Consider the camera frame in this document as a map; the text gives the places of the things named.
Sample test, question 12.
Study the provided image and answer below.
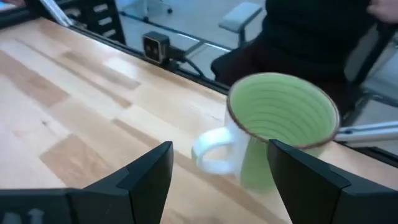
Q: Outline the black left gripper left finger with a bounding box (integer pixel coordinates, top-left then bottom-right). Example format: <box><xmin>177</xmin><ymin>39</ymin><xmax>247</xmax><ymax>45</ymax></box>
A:
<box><xmin>67</xmin><ymin>141</ymin><xmax>174</xmax><ymax>224</ymax></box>

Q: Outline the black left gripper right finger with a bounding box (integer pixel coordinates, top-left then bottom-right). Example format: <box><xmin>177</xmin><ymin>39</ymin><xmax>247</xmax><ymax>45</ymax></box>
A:
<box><xmin>267</xmin><ymin>139</ymin><xmax>398</xmax><ymax>224</ymax></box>

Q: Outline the white mug green inside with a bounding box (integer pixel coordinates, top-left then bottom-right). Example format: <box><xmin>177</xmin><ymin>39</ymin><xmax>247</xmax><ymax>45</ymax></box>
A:
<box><xmin>191</xmin><ymin>72</ymin><xmax>341</xmax><ymax>194</ymax></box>

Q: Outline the person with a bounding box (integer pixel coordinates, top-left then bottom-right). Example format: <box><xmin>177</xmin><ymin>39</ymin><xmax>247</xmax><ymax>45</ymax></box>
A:
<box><xmin>210</xmin><ymin>0</ymin><xmax>398</xmax><ymax>116</ymax></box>

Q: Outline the black computer tower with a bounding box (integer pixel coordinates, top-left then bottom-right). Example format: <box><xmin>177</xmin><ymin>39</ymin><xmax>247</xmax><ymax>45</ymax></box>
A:
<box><xmin>26</xmin><ymin>0</ymin><xmax>127</xmax><ymax>44</ymax></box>

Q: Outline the white rolling chair base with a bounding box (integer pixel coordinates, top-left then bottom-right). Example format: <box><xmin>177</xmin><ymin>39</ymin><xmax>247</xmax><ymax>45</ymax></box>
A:
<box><xmin>118</xmin><ymin>0</ymin><xmax>174</xmax><ymax>19</ymax></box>

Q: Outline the silver metal bar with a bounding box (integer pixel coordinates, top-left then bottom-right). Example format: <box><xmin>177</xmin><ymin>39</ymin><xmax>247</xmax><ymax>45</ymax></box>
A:
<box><xmin>39</xmin><ymin>0</ymin><xmax>75</xmax><ymax>27</ymax></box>

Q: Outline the person's hand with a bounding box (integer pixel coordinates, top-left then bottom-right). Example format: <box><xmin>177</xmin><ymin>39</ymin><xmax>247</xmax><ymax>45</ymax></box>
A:
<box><xmin>366</xmin><ymin>0</ymin><xmax>398</xmax><ymax>24</ymax></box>

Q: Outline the black camera cable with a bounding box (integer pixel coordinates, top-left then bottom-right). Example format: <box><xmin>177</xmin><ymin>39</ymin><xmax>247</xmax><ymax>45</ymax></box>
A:
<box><xmin>183</xmin><ymin>57</ymin><xmax>208</xmax><ymax>78</ymax></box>

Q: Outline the black table level camera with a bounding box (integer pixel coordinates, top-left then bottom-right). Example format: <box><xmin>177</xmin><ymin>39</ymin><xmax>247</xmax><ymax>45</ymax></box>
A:
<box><xmin>142</xmin><ymin>30</ymin><xmax>187</xmax><ymax>66</ymax></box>

